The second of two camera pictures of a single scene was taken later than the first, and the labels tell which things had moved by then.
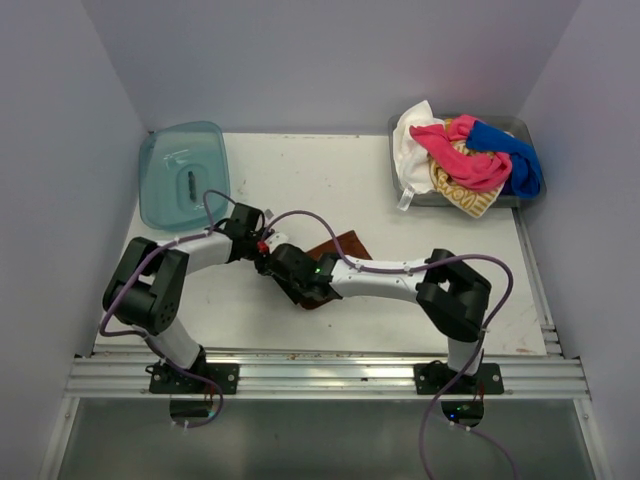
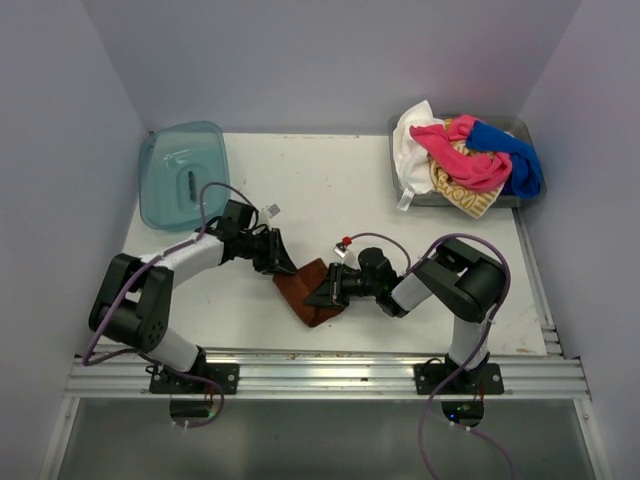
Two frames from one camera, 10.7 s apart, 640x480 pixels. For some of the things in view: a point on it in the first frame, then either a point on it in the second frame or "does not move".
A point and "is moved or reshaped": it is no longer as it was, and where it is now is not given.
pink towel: x=474 y=171 does not move
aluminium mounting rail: x=126 y=377 does not move
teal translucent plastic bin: x=178 y=164 does not move
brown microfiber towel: x=351 y=245 is moved or reshaped
